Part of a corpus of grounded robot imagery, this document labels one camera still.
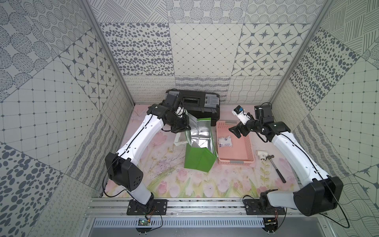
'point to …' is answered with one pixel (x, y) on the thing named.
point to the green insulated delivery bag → (203, 152)
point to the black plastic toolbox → (200, 104)
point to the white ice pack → (225, 141)
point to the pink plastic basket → (241, 152)
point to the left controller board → (143, 221)
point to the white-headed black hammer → (263, 156)
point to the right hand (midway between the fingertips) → (236, 125)
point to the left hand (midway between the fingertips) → (191, 125)
